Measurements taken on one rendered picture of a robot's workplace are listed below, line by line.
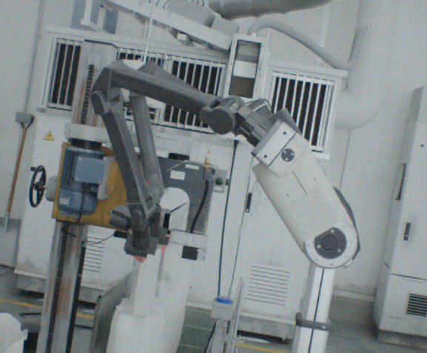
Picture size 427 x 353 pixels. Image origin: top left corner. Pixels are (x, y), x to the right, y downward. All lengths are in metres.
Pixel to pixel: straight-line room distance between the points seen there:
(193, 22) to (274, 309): 2.19
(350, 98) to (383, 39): 0.53
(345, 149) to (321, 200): 4.84
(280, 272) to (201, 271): 0.59
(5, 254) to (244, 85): 2.83
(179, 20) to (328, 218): 3.42
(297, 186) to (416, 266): 4.46
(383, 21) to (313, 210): 4.04
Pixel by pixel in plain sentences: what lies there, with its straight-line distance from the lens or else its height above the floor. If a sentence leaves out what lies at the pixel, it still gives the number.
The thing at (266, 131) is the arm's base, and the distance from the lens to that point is 2.06.
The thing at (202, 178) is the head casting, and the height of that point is 1.29.
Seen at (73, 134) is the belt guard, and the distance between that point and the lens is 2.92.
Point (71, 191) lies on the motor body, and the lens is 2.94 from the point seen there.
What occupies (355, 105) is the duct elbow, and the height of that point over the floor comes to 1.88.
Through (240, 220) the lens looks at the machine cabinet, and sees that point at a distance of 5.78.
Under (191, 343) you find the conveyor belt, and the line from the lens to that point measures 4.09.
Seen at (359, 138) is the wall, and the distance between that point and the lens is 7.09.
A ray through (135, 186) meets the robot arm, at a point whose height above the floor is 1.27.
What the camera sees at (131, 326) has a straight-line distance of 2.67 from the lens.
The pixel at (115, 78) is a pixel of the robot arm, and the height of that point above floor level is 1.57.
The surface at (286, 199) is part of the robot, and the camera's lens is 2.21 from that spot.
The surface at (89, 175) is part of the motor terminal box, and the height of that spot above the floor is 1.24.
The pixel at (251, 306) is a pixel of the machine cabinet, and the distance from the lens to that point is 5.87.
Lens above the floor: 1.45
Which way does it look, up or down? 3 degrees down
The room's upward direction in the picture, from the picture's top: 9 degrees clockwise
